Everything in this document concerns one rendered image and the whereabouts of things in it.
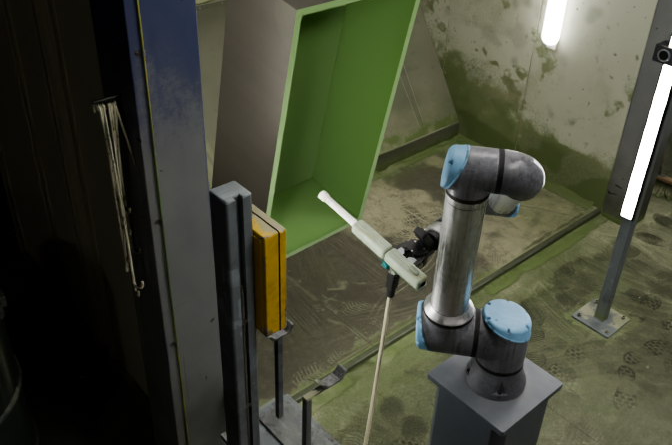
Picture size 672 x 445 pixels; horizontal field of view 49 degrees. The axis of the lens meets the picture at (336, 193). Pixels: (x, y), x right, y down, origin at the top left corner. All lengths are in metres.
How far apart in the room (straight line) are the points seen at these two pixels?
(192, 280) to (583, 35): 2.83
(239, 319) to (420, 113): 3.41
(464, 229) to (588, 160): 2.58
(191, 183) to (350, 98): 1.36
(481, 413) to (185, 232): 1.04
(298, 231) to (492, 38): 1.99
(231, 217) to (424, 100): 3.55
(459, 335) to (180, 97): 1.07
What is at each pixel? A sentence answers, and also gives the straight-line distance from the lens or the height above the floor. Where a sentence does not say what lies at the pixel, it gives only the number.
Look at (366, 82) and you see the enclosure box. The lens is 3.08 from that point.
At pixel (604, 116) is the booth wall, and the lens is 4.36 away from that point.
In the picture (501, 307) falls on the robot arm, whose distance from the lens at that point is 2.31.
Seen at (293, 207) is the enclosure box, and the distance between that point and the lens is 3.39.
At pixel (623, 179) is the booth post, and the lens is 4.42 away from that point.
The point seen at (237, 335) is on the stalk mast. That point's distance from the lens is 1.57.
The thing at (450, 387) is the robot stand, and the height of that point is 0.64.
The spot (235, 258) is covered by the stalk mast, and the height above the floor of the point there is 1.51.
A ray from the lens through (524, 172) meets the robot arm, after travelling 1.90.
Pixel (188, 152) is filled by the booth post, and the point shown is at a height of 1.45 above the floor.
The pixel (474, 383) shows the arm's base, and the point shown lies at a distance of 2.41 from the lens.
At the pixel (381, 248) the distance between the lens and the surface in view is 2.37.
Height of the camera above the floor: 2.38
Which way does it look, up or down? 32 degrees down
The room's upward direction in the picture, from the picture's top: 2 degrees clockwise
